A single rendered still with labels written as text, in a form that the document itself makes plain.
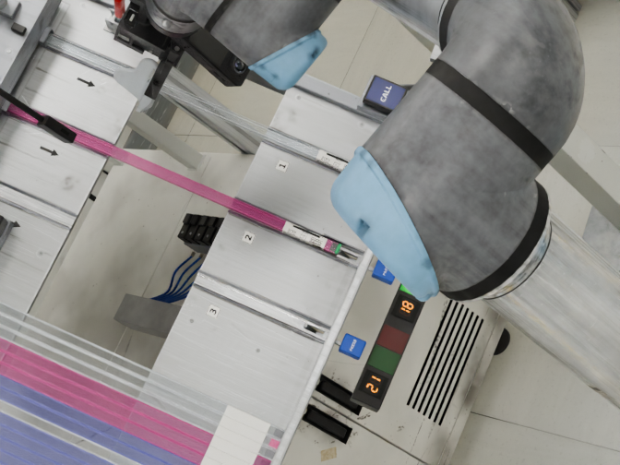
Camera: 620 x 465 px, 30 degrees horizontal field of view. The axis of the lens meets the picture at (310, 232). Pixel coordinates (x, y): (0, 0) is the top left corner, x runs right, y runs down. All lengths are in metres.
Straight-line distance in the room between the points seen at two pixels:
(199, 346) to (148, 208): 0.73
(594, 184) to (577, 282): 1.16
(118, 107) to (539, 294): 0.84
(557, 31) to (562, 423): 1.36
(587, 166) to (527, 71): 1.22
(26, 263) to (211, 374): 0.29
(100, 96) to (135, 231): 0.62
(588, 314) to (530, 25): 0.24
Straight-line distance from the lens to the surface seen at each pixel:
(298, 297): 1.53
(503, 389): 2.26
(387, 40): 3.08
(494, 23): 0.87
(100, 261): 2.25
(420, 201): 0.83
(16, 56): 1.60
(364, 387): 1.52
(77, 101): 1.63
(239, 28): 1.20
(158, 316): 1.92
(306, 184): 1.57
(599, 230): 2.30
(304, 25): 1.20
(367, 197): 0.84
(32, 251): 1.57
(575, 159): 2.03
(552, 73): 0.85
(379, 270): 1.53
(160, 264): 2.08
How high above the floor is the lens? 1.70
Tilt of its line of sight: 36 degrees down
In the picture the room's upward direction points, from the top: 54 degrees counter-clockwise
